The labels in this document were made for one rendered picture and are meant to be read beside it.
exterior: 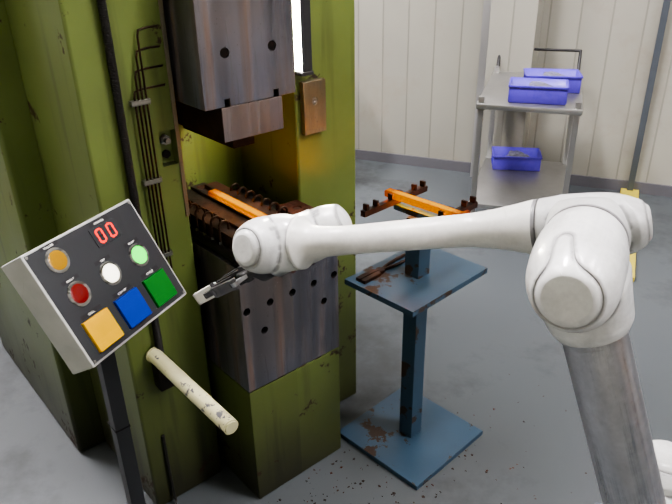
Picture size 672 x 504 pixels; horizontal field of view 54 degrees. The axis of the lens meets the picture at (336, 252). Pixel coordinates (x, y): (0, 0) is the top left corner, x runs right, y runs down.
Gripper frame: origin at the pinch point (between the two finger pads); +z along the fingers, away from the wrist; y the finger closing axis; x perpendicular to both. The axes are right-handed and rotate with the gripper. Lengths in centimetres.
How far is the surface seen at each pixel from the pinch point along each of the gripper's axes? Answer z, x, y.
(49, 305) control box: 15.7, 18.4, -24.4
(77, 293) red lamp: 13.9, 17.1, -18.2
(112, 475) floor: 111, -48, 28
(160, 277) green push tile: 12.0, 8.5, 3.4
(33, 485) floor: 131, -35, 15
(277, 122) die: -13, 24, 52
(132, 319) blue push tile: 13.7, 5.0, -10.5
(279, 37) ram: -27, 43, 53
